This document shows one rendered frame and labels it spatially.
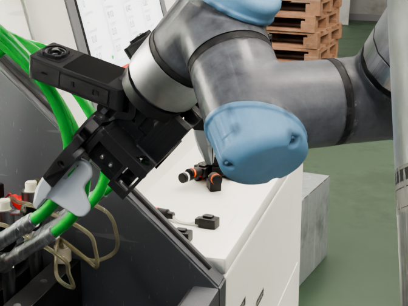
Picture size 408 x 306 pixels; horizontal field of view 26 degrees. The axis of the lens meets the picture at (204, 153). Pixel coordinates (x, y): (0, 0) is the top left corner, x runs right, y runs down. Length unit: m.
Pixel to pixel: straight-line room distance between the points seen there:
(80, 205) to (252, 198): 0.71
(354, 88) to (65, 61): 0.31
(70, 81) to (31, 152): 0.48
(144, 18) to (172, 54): 0.99
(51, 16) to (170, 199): 0.40
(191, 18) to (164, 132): 0.14
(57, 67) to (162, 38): 0.14
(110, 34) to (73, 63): 0.71
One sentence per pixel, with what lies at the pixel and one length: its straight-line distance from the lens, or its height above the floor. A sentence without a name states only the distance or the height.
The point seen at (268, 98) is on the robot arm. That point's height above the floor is 1.35.
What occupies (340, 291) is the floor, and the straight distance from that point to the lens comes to 3.57.
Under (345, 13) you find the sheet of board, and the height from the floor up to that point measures 0.13.
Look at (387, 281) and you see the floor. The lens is 3.69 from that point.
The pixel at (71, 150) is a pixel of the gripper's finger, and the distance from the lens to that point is 0.88.
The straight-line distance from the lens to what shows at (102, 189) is 1.14.
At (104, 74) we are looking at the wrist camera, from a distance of 0.87.
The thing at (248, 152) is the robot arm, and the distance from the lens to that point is 0.68.
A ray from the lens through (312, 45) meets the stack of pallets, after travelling 7.39.
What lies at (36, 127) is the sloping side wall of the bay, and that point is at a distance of 1.33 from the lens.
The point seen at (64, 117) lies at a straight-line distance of 0.95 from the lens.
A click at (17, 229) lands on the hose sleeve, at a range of 1.01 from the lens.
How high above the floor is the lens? 1.51
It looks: 16 degrees down
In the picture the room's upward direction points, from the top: straight up
